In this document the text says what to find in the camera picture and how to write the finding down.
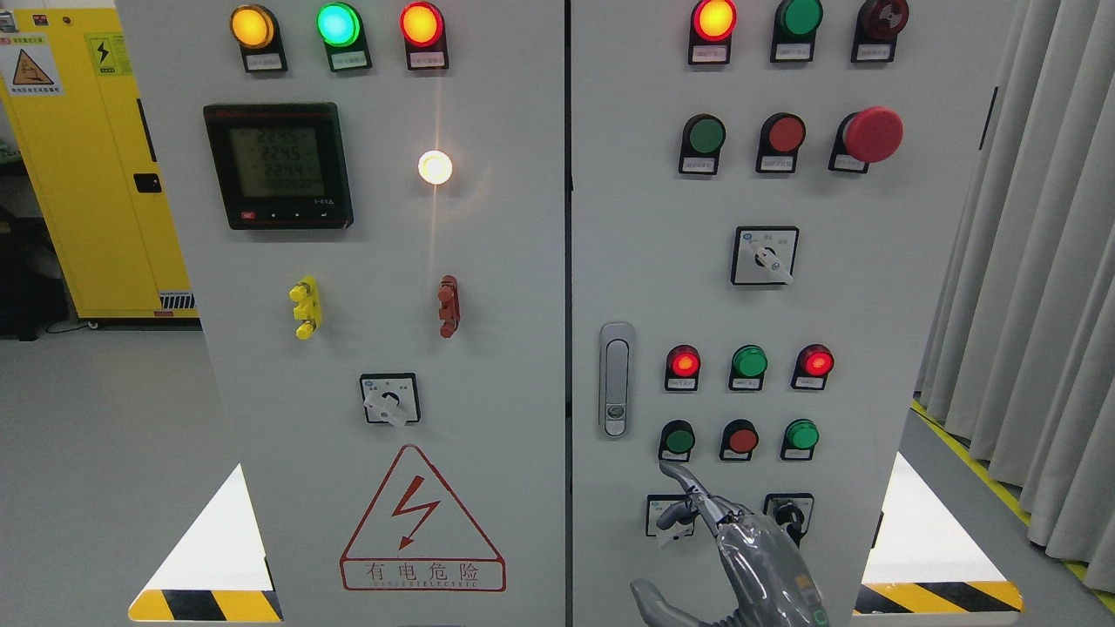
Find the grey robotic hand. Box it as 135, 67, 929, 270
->
657, 461, 831, 626

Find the green start push button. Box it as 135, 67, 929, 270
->
658, 419, 694, 462

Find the lower red push button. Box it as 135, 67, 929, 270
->
720, 418, 760, 462

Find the red push button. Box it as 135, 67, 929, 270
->
755, 112, 806, 174
720, 418, 760, 462

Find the lower right green push button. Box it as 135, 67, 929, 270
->
781, 418, 820, 462

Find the upper red push button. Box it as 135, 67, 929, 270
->
755, 112, 806, 174

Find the upper green push button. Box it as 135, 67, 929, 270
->
678, 112, 727, 176

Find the red mushroom emergency stop button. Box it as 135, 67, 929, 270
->
828, 106, 904, 174

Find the right yellow black striped base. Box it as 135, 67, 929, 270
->
854, 581, 1026, 617

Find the yellow black striped base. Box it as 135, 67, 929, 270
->
854, 581, 1026, 617
128, 589, 283, 623

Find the green indicator lamp middle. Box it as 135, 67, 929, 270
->
728, 344, 769, 392

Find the green indicator lamp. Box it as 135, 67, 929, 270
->
769, 0, 823, 64
316, 3, 374, 73
728, 344, 769, 392

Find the red indicator lamp middle right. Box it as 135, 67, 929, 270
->
791, 344, 834, 390

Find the red indicator lamp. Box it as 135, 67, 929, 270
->
665, 345, 701, 392
686, 0, 738, 66
791, 344, 834, 390
399, 1, 449, 71

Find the red indicator lamp middle left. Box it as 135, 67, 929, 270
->
665, 345, 701, 392

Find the grey curtain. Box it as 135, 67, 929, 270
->
919, 1, 1114, 592

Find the red electric hazard warning sticker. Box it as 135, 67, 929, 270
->
340, 444, 506, 592

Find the red test terminal block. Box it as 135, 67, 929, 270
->
436, 274, 460, 339

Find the grey electrical control cabinet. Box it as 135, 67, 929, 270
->
117, 1, 1021, 626

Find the white glowing indicator lamp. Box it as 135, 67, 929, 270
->
417, 149, 454, 186

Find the yellow test terminal block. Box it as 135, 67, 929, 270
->
289, 274, 322, 340

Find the green indicator lamp top right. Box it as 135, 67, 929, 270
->
769, 0, 823, 64

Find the red indicator lamp top right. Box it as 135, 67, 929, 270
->
686, 0, 738, 66

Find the dark red buzzer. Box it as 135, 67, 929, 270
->
849, 0, 909, 64

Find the left yellow black striped base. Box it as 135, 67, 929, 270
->
128, 589, 283, 623

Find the black digital power meter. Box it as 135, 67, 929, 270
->
203, 102, 353, 230

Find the red indicator lamp top left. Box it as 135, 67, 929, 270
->
399, 1, 449, 71

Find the green indicator lamp top left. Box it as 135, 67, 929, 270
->
316, 3, 374, 73

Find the yellow indicator lamp top left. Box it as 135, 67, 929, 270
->
230, 4, 287, 74

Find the yellow safety storage cabinet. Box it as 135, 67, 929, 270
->
3, 1, 198, 319

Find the black key selector switch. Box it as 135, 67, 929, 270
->
763, 492, 814, 547

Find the lower left rotary selector switch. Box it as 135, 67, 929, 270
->
644, 495, 696, 548

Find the silver cabinet door handle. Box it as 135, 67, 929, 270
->
598, 322, 636, 438

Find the upper right rotary selector switch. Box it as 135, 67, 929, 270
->
730, 226, 799, 287

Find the left door rotary selector switch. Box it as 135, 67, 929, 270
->
359, 373, 421, 426

